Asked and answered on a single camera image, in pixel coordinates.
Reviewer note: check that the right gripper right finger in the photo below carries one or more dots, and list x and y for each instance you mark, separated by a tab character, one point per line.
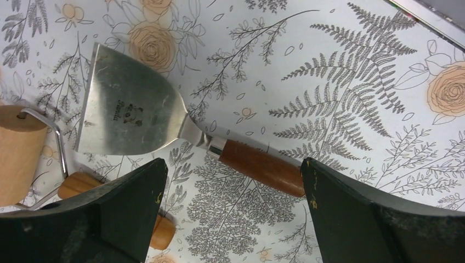
355	222

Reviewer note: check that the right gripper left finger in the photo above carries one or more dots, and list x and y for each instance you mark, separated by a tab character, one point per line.
110	223

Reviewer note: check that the wooden dough roller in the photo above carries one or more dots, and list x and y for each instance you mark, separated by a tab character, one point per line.
22	139

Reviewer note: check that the metal dough scraper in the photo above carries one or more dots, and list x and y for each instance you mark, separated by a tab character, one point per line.
130	109

